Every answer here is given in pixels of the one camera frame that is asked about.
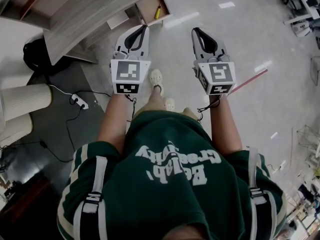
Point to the khaki shorts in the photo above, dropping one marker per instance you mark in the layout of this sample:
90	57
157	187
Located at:
191	114

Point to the person's right forearm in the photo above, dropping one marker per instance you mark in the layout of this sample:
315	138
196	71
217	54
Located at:
225	126

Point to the green printed shirt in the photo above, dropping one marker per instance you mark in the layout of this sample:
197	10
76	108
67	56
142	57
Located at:
162	201

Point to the dark brown wooden cabinet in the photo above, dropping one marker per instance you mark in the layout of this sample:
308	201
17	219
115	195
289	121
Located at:
27	204

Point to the red floor tape strip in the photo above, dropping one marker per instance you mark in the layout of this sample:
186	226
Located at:
250	80

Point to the person's left white shoe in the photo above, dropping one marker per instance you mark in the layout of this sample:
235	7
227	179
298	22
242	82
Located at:
157	80

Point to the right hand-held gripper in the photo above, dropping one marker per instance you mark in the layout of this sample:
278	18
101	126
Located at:
218	74

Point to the large white ribbed cylinder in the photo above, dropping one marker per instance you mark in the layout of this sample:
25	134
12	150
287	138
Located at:
25	101

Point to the person's left leg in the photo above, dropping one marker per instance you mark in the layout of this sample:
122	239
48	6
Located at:
155	101

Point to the person's left forearm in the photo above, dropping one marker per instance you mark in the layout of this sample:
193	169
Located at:
115	124

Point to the light wooden drawer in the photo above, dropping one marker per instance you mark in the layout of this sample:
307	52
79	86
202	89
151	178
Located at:
152	6

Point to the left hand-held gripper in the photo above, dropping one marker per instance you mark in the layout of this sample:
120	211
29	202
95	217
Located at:
127	71

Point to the white floor device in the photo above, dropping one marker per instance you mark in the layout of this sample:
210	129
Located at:
301	28

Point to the yellow black screwdriver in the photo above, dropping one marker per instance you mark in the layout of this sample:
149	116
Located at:
157	12

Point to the person's right white shoe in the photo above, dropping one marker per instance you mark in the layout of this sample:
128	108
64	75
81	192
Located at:
170	104

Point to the small white ribbed cylinder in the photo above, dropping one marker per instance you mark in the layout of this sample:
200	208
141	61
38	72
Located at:
17	129

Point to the white table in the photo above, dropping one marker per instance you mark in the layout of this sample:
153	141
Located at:
303	6

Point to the black round bag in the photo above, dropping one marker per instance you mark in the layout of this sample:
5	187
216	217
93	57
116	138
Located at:
37	59

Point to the person's white shoe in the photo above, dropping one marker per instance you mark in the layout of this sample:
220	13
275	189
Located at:
157	80
170	104

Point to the white power strip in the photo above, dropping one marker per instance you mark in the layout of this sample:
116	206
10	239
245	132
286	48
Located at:
79	101

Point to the grey wooden desk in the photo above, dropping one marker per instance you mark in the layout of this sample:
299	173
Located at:
82	16

